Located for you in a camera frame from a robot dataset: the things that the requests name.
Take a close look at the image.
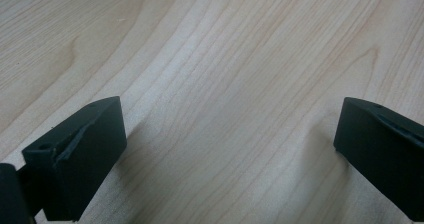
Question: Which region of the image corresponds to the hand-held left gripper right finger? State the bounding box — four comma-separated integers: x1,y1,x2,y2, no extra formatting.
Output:
333,96,424,222

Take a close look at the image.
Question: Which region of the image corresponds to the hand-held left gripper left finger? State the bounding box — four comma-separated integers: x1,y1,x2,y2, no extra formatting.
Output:
16,95,128,222

